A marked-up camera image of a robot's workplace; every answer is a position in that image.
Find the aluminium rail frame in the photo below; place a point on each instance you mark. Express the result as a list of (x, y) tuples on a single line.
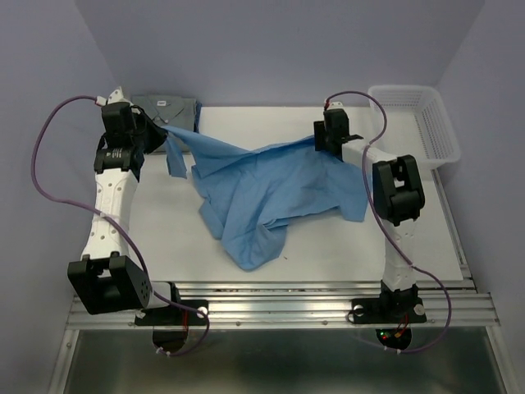
[(326, 263)]

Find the blue long sleeve shirt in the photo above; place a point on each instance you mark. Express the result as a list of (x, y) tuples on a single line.
[(251, 196)]

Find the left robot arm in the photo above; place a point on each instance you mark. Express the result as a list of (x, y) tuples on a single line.
[(111, 276)]

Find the folded grey shirt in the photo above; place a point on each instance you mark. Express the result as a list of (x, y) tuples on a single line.
[(167, 110)]

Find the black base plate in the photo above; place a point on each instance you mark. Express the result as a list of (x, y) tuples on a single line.
[(368, 311), (167, 316)]

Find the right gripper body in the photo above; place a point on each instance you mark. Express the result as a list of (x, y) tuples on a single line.
[(322, 136)]

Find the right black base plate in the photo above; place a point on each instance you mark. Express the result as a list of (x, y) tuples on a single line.
[(368, 311)]

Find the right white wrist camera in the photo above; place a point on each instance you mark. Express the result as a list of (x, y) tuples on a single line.
[(332, 105)]

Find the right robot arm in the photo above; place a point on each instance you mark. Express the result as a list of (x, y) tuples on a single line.
[(397, 198)]

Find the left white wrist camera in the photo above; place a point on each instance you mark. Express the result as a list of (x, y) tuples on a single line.
[(116, 96)]

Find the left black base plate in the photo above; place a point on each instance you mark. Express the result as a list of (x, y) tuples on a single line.
[(167, 316)]

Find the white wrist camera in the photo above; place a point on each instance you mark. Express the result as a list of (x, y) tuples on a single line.
[(332, 105), (116, 96)]

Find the folded blue checkered shirt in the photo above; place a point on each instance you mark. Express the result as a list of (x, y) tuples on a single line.
[(197, 114)]

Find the white plastic basket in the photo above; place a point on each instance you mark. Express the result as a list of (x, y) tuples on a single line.
[(415, 122)]

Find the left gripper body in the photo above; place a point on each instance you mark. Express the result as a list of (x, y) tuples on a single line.
[(146, 133)]

